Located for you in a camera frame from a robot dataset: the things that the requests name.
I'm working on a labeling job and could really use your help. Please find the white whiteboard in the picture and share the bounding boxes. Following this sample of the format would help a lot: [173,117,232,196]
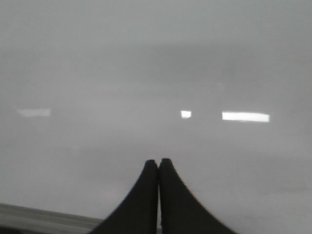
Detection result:
[0,0,312,234]

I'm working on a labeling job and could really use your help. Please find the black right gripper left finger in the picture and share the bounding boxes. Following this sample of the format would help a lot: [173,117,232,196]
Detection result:
[90,159,158,234]

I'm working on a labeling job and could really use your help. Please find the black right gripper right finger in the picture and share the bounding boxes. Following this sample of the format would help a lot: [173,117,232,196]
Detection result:
[158,158,234,234]

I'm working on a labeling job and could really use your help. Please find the aluminium whiteboard frame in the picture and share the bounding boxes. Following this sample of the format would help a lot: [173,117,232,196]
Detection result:
[0,204,102,234]

